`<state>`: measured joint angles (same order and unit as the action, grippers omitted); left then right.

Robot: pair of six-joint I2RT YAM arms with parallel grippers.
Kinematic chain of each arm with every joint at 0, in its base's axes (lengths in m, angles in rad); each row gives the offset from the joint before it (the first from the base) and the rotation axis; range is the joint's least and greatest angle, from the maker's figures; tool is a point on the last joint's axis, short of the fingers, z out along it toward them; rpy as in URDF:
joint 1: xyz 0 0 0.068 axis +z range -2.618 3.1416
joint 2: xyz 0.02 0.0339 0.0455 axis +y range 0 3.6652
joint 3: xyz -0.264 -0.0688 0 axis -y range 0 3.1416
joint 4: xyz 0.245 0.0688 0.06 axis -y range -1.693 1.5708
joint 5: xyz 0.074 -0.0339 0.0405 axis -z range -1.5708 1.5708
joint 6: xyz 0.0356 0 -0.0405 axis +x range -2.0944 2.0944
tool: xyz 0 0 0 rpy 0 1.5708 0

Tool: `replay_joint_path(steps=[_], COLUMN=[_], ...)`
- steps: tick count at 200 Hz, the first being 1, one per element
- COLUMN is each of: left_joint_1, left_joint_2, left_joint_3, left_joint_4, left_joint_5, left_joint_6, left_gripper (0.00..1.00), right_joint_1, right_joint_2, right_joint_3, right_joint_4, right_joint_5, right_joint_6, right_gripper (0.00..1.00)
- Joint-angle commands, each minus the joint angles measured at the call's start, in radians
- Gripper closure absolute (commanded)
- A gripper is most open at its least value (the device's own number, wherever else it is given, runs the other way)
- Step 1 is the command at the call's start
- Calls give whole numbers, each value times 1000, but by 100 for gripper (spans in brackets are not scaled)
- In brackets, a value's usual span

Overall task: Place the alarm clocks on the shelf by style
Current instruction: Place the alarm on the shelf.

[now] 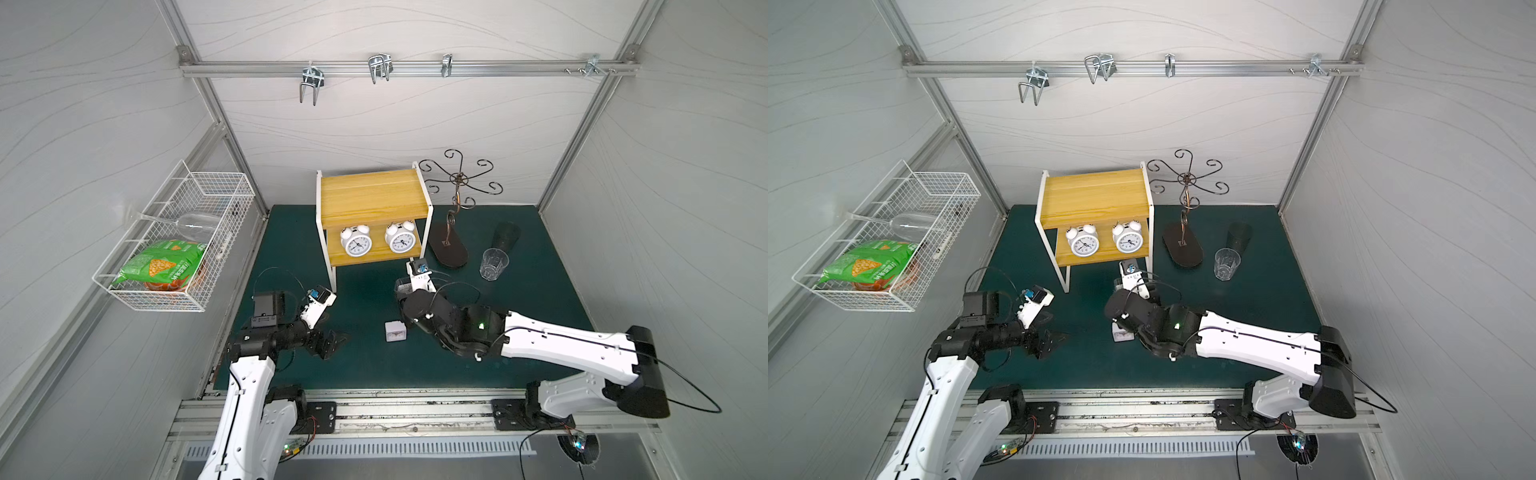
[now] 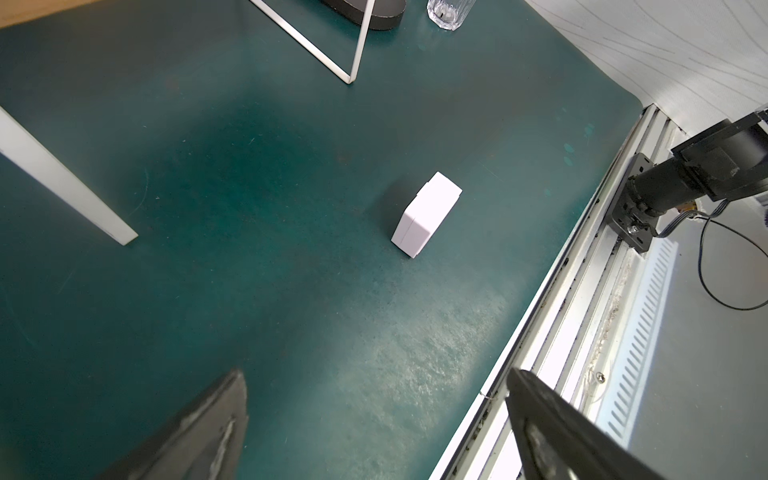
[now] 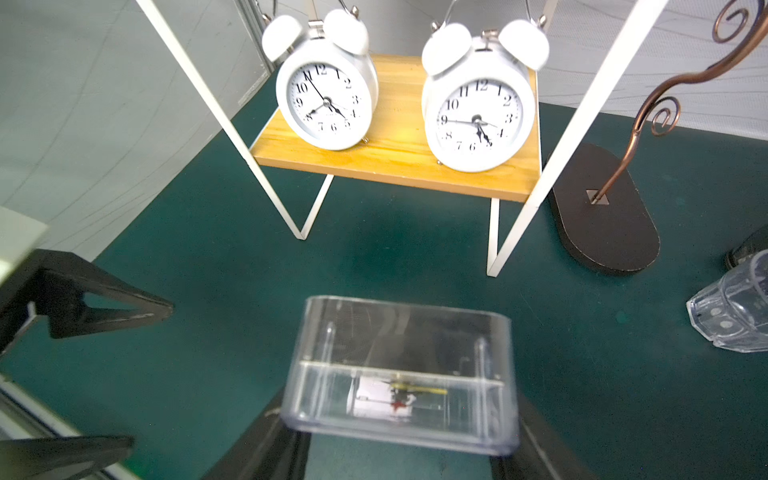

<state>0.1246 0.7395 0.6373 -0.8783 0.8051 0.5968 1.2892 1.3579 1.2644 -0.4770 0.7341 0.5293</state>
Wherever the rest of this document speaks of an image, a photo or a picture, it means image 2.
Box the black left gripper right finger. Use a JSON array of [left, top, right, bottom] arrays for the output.
[[506, 368, 661, 480]]

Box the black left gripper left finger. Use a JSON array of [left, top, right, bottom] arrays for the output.
[[96, 369, 248, 479]]

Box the white square alarm clock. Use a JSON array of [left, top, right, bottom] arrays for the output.
[[391, 172, 462, 258]]

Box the clear drinking glass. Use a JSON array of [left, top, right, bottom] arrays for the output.
[[426, 0, 476, 31]]

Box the dark cup holder stand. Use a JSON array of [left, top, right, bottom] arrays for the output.
[[322, 0, 407, 31]]

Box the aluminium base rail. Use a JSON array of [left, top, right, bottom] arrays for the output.
[[430, 104, 680, 479]]

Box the wooden two-tier white-frame shelf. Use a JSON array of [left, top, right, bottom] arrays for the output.
[[1, 0, 375, 246]]

